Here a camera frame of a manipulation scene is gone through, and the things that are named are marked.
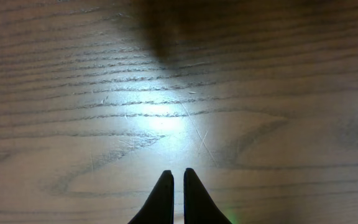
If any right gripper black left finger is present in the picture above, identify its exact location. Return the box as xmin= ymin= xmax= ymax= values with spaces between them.
xmin=129 ymin=170 xmax=174 ymax=224

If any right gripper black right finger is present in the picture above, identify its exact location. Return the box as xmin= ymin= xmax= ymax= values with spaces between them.
xmin=183 ymin=168 xmax=231 ymax=224

